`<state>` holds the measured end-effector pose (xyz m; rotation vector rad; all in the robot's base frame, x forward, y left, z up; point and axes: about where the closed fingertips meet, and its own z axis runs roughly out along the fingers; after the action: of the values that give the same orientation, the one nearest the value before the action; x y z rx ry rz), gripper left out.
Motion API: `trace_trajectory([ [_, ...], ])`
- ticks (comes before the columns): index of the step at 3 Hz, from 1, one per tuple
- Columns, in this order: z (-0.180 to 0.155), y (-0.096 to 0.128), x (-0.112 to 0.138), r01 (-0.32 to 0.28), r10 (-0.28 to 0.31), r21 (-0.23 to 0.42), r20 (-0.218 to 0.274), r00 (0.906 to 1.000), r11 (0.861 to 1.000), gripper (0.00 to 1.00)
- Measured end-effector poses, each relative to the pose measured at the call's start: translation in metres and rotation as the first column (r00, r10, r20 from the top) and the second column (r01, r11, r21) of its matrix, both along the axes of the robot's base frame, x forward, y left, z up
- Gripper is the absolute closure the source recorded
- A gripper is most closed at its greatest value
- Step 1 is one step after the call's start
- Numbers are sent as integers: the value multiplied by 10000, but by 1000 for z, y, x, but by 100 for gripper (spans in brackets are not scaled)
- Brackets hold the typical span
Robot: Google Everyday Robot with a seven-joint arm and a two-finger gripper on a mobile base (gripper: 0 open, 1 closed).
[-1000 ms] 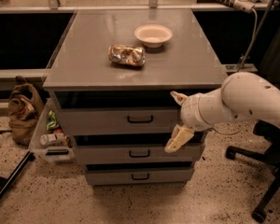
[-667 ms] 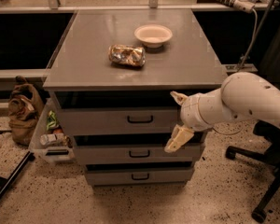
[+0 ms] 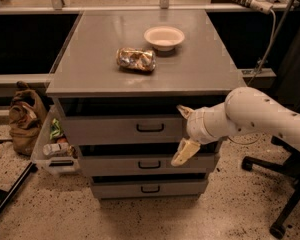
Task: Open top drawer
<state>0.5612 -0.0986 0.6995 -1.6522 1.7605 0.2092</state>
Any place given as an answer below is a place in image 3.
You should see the grey drawer cabinet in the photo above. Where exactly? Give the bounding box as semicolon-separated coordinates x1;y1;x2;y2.
45;9;249;201

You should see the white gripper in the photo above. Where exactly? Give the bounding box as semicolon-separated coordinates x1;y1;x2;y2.
171;105;211;167

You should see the grey drawer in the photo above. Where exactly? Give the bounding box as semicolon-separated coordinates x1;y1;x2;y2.
79;153;219;176
90;179;208;199
61;115;188;146

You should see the clear plastic storage bin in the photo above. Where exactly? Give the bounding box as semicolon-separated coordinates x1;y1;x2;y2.
31;106;79;175

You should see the grey top drawer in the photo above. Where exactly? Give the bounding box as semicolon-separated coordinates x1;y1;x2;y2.
61;115;188;146

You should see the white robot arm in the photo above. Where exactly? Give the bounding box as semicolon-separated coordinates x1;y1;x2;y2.
171;87;300;166

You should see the grey middle drawer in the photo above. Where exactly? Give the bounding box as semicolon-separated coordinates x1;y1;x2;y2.
79;153;219;176

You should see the white paper bowl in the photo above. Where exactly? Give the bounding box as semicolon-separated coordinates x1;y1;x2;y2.
144;26;185;51

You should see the green snack bag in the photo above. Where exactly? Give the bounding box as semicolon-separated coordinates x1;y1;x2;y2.
49;118;64;140

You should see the crumpled gold chip bag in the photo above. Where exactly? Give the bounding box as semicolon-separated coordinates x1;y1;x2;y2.
116;47;156;72

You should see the white packaged item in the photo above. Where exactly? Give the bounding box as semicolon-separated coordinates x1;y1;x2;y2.
43;142;70;157

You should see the brown paper bag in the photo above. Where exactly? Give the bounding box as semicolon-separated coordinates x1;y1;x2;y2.
9;81;48;156

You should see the grey bottom drawer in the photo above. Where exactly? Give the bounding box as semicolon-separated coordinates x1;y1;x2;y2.
90;179;208;199

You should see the grey cable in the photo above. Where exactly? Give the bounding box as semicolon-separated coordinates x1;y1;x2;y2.
227;9;278;146

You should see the black metal stand leg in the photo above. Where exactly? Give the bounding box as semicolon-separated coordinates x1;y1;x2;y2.
0;162;37;214

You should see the black office chair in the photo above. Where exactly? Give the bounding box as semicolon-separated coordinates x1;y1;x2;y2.
241;135;300;240

